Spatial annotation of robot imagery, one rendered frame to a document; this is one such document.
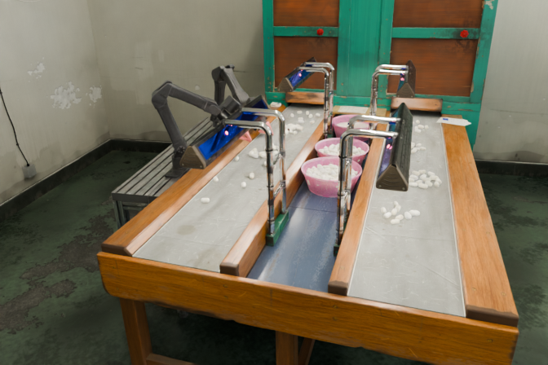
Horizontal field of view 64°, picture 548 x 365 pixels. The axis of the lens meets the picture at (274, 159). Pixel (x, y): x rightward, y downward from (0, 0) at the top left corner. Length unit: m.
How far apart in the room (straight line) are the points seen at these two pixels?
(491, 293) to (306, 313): 0.49
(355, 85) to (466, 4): 0.76
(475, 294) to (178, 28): 3.33
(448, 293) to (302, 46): 1.98
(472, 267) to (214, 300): 0.76
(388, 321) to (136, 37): 3.51
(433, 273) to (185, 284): 0.74
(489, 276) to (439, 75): 1.69
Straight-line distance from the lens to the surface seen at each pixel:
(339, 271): 1.31
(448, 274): 1.41
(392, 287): 1.32
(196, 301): 1.44
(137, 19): 4.23
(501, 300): 1.33
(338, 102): 2.93
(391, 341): 1.32
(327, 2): 2.86
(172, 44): 4.10
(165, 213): 1.66
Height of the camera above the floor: 1.54
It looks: 22 degrees down
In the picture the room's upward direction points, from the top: 1 degrees counter-clockwise
